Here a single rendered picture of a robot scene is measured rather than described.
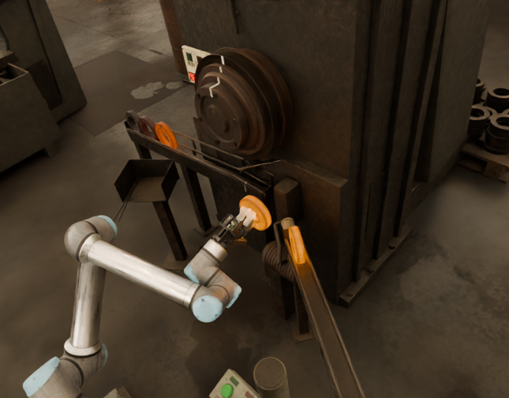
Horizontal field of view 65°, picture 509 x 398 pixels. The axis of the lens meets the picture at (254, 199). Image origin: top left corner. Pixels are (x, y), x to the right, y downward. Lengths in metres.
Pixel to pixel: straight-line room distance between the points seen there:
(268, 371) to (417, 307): 1.06
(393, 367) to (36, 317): 2.02
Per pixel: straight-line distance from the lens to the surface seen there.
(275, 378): 1.57
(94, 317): 1.84
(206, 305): 1.37
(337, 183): 1.65
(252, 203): 1.56
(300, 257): 1.59
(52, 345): 2.62
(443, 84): 2.16
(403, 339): 2.26
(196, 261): 1.51
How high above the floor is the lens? 1.96
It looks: 43 degrees down
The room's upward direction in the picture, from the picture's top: 10 degrees counter-clockwise
